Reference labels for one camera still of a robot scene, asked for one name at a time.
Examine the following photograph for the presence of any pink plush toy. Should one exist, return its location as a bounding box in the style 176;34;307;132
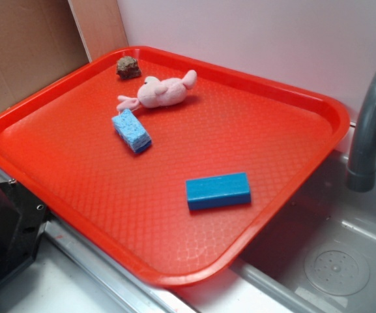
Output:
117;70;197;113

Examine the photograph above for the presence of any grey plastic sink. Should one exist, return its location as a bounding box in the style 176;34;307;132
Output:
175;134;376;312

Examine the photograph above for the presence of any light blue sponge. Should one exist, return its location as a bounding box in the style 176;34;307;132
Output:
111;109;152;154

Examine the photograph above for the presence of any brown rock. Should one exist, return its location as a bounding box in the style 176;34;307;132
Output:
116;56;141;80

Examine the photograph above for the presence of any grey faucet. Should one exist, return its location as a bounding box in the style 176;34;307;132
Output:
345;73;376;192

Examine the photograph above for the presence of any brown cardboard panel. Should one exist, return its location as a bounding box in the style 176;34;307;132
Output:
0;1;128;113

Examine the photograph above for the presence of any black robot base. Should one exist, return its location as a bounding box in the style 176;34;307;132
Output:
0;181;47;287

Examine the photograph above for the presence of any blue rectangular block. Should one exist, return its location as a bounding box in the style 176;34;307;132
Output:
186;172;252;211

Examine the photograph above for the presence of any red plastic tray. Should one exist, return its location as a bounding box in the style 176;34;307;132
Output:
0;47;350;287

